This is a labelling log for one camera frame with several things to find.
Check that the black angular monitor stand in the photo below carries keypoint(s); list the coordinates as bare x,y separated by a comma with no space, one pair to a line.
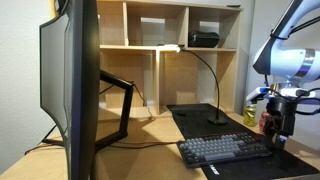
126,106

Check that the small flat black object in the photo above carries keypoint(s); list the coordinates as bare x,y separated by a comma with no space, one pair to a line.
234,6

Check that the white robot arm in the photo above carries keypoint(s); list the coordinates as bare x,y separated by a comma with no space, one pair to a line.
286,63

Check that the black zippered case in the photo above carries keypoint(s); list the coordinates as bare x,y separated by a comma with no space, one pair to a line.
203,39

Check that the pink drink can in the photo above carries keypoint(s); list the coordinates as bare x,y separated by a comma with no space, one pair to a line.
263,123

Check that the light wooden shelf hutch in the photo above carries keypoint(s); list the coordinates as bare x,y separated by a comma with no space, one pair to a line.
173,76

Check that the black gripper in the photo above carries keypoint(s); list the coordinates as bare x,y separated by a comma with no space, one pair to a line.
285,115

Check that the yellow green drink can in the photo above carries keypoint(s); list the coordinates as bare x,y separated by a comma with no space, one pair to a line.
250,116

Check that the black curved computer monitor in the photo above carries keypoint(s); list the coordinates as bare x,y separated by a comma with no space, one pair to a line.
83,83

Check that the light wooden desk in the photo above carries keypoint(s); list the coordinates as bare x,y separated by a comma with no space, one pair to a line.
150,163

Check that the black desk mat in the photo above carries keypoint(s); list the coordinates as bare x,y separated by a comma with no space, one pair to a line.
196,123

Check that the grey and black mechanical keyboard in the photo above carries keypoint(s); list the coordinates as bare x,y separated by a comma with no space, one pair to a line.
216,148

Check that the small black disc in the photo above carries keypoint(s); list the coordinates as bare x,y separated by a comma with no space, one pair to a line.
181,113

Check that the black gooseneck desk lamp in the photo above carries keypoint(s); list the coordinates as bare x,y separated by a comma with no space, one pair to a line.
217,120

